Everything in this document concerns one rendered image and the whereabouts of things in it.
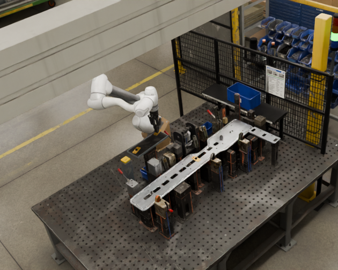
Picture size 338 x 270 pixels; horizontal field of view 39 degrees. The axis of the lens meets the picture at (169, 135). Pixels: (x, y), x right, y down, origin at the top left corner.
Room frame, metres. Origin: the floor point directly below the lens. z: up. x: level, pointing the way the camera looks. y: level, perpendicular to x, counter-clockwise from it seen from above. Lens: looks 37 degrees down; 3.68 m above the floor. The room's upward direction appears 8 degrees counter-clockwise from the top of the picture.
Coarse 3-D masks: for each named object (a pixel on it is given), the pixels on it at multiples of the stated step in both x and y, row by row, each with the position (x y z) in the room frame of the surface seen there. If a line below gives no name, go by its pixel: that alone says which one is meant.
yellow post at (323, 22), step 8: (320, 16) 3.47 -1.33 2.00; (328, 16) 3.45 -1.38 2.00; (320, 24) 3.43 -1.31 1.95; (328, 24) 3.42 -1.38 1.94; (320, 32) 3.42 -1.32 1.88; (328, 32) 3.43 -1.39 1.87; (320, 40) 3.42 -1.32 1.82; (328, 40) 3.44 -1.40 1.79; (320, 48) 3.41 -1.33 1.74; (328, 48) 3.45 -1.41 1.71; (312, 56) 3.46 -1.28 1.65; (320, 56) 3.41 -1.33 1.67; (312, 64) 3.46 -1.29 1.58; (320, 64) 3.40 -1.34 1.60; (312, 72) 3.45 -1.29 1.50; (312, 80) 3.45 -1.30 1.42; (320, 80) 3.40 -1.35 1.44; (320, 96) 3.41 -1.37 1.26; (312, 104) 3.43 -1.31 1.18; (312, 112) 3.43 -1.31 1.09; (312, 128) 3.42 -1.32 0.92; (312, 136) 3.41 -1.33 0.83; (312, 184) 3.42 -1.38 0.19; (304, 192) 3.44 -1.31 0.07; (312, 192) 3.43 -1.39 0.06; (304, 200) 3.39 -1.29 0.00
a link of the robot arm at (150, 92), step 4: (148, 88) 3.28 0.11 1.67; (152, 88) 3.28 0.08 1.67; (144, 92) 3.29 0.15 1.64; (148, 92) 3.25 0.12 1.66; (152, 92) 3.25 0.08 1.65; (156, 92) 3.28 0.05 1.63; (144, 96) 3.25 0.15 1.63; (148, 96) 3.23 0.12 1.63; (152, 96) 3.23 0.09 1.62; (156, 96) 3.26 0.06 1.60; (152, 100) 3.21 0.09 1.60; (156, 100) 3.25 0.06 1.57; (156, 104) 3.26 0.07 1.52
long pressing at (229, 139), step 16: (224, 128) 3.50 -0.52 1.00; (240, 128) 3.47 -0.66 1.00; (208, 144) 3.29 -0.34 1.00; (224, 144) 3.27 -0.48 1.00; (192, 160) 3.11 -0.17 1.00; (208, 160) 3.09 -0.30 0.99; (160, 176) 2.96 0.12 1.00; (176, 176) 2.94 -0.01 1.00; (144, 192) 2.80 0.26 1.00; (160, 192) 2.77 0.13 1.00; (144, 208) 2.62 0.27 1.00
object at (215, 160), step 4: (212, 160) 3.02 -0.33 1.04; (216, 160) 3.02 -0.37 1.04; (220, 160) 3.01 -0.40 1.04; (212, 164) 3.02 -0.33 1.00; (216, 164) 2.99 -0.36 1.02; (220, 164) 3.00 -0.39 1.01; (212, 168) 3.02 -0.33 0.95; (216, 168) 3.00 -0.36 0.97; (220, 168) 3.00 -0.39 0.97; (212, 172) 3.03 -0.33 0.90; (216, 172) 2.99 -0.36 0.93; (220, 172) 3.01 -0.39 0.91; (212, 176) 3.04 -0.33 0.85; (216, 176) 3.00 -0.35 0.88; (220, 176) 2.98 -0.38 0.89; (212, 180) 3.03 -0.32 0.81; (216, 180) 3.00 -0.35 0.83; (220, 180) 2.98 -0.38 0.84; (212, 184) 3.04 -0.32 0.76; (216, 184) 3.00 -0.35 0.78; (220, 184) 2.99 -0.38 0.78; (212, 188) 3.03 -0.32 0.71; (216, 188) 3.00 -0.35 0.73; (220, 188) 2.99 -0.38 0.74; (224, 188) 3.02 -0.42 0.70
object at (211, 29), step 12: (228, 12) 5.48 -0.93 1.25; (204, 24) 5.85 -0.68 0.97; (216, 24) 5.65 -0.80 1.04; (228, 24) 5.49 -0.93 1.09; (192, 36) 6.07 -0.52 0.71; (216, 36) 5.68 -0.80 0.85; (228, 36) 5.50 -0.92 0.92; (180, 48) 6.30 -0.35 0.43; (192, 48) 6.09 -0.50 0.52; (204, 48) 5.88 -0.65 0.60; (228, 48) 5.51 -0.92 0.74; (204, 60) 5.90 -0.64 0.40; (204, 72) 5.95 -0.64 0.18; (228, 72) 5.55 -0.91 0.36
